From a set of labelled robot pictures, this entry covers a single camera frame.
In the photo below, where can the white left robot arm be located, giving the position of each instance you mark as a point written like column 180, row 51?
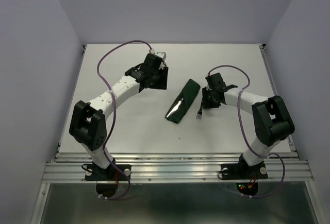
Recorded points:
column 88, row 122

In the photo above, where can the steel table knife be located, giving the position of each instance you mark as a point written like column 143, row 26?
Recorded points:
column 175, row 108

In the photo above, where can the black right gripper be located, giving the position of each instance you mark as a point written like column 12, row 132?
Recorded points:
column 206, row 103

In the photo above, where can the dark green cloth napkin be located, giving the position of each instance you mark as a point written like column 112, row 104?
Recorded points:
column 189, row 92

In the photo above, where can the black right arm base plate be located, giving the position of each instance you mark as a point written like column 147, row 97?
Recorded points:
column 242, row 171

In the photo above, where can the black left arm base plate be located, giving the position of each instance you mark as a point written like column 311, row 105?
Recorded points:
column 95, row 173

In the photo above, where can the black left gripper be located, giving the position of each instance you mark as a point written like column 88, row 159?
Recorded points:
column 162, row 85

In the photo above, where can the steel fork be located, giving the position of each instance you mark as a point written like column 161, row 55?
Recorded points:
column 199, row 113

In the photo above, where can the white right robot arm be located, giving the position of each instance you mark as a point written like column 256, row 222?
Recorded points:
column 272, row 121

